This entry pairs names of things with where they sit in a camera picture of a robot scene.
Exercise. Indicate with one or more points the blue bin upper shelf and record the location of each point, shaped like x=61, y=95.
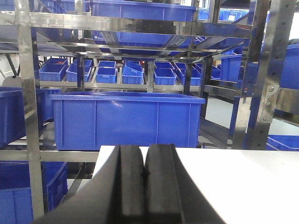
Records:
x=141, y=10

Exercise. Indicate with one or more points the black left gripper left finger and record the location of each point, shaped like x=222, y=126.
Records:
x=114, y=196

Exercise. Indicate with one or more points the stainless steel rack right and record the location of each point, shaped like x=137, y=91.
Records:
x=261, y=70

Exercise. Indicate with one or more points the blue bin far left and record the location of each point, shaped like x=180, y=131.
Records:
x=12, y=118

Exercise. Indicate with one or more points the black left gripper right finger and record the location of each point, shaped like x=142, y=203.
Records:
x=171, y=196

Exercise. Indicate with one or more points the large blue bin lower shelf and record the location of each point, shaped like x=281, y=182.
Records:
x=85, y=121

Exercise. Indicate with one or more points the stainless steel rack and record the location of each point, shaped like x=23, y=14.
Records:
x=261, y=70
x=24, y=20

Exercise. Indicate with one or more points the stainless steel rack left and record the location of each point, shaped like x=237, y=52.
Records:
x=24, y=20

